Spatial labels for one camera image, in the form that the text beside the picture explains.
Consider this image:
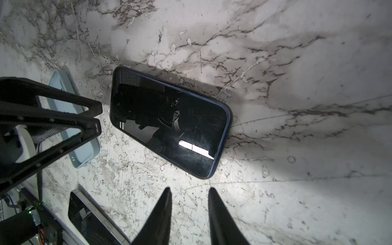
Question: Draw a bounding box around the white analog alarm clock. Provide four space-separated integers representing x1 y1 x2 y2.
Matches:
13 125 36 163

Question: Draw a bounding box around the light blue phone case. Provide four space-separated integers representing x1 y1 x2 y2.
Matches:
47 70 100 168

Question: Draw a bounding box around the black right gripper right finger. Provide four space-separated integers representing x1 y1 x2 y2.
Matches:
208 187 250 245

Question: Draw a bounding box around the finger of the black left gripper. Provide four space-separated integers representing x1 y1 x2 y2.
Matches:
1 102 102 193
1 77 103 117

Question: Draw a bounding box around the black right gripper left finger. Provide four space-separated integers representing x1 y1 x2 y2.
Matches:
132 187 172 245

